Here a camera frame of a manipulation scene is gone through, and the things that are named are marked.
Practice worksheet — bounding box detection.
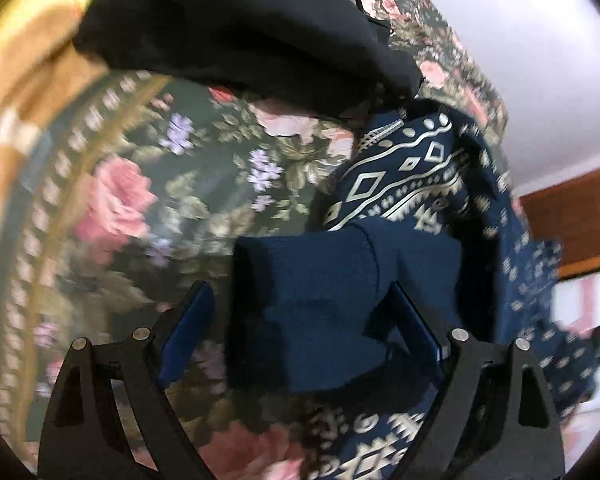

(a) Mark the floral bedspread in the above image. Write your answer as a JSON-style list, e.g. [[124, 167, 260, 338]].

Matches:
[[0, 0, 511, 480]]

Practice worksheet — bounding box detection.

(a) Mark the orange brown blanket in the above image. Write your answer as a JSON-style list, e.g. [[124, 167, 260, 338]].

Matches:
[[0, 0, 131, 361]]

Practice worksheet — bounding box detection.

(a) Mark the navy patterned zip hoodie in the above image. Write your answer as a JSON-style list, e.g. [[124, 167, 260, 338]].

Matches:
[[227, 100, 600, 480]]

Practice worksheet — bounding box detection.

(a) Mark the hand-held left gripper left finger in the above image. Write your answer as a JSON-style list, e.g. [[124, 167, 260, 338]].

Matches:
[[37, 280, 216, 480]]

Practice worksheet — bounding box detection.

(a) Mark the black garment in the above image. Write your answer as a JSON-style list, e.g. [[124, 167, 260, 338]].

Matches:
[[72, 0, 427, 112]]

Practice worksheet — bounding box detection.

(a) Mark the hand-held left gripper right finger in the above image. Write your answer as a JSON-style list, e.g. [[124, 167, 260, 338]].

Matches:
[[362, 281, 566, 480]]

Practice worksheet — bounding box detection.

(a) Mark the wooden wardrobe cabinet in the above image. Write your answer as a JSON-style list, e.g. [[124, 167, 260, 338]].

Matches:
[[517, 160, 600, 281]]

